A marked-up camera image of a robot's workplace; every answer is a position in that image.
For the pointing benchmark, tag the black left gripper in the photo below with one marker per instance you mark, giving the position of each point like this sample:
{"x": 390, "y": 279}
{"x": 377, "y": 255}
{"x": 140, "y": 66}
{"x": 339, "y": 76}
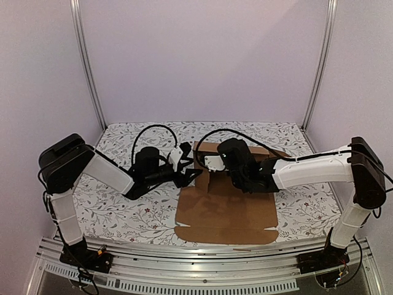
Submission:
{"x": 183, "y": 180}

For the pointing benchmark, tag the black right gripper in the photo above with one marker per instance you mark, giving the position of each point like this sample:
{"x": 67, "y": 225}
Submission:
{"x": 238, "y": 177}

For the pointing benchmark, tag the brown cardboard box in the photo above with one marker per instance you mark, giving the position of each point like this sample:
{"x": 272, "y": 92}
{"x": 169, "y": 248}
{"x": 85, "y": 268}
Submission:
{"x": 215, "y": 211}

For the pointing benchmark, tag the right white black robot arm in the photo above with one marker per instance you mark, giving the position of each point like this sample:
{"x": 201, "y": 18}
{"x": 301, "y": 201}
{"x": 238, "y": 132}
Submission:
{"x": 355, "y": 164}

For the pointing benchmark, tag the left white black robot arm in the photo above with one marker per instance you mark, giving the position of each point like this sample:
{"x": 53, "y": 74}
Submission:
{"x": 63, "y": 165}

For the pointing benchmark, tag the white floral table cloth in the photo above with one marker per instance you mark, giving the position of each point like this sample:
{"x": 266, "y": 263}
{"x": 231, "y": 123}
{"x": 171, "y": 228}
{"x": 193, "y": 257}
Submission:
{"x": 303, "y": 212}

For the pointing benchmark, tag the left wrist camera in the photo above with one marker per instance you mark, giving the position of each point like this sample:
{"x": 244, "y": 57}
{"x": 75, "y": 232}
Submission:
{"x": 179, "y": 153}

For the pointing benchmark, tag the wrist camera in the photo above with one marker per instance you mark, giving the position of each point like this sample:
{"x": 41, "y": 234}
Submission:
{"x": 214, "y": 163}
{"x": 179, "y": 153}

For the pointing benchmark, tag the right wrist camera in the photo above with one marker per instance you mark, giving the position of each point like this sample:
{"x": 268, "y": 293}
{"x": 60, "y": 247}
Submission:
{"x": 214, "y": 163}

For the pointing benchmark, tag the aluminium front rail frame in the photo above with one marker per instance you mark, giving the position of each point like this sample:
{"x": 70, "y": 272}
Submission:
{"x": 139, "y": 268}

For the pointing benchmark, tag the right aluminium corner post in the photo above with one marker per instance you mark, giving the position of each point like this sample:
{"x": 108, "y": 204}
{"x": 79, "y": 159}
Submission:
{"x": 322, "y": 62}

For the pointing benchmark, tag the aluminium corner post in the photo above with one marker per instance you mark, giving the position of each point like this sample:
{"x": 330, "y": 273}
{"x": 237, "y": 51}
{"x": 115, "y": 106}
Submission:
{"x": 322, "y": 62}
{"x": 86, "y": 64}

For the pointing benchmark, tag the left aluminium corner post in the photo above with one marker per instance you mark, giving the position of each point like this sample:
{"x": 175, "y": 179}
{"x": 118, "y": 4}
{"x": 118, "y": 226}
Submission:
{"x": 86, "y": 64}

